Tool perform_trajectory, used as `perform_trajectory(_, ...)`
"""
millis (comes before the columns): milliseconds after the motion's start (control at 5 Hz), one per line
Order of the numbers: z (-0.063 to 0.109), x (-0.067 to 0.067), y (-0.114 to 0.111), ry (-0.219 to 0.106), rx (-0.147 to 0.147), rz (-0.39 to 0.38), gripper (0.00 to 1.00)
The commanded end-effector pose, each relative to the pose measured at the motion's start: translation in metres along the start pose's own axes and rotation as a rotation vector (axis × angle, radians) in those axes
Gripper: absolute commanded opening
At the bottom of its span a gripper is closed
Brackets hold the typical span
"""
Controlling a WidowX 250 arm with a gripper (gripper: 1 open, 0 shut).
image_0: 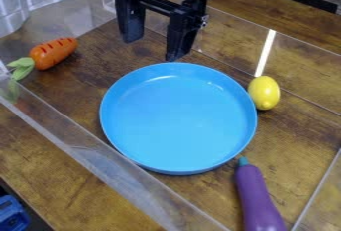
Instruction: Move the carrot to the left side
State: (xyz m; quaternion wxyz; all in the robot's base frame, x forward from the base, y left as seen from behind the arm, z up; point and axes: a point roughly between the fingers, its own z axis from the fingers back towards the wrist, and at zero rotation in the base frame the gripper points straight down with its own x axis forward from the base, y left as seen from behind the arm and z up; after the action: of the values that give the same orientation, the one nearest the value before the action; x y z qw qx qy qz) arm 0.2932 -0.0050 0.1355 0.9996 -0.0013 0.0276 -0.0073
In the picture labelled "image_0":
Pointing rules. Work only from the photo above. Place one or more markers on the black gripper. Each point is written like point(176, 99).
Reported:
point(187, 18)

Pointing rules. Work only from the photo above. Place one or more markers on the orange toy carrot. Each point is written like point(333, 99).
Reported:
point(44, 56)

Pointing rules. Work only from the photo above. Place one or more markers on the blue round plate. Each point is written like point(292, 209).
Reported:
point(179, 118)

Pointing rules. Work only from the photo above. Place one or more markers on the yellow toy lemon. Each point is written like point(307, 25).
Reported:
point(264, 92)

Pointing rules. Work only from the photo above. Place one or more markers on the purple toy eggplant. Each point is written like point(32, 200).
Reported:
point(260, 216)

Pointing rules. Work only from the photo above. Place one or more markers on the blue plastic box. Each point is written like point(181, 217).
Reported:
point(13, 217)

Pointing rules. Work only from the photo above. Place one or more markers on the clear acrylic enclosure wall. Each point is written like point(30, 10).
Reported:
point(171, 211)

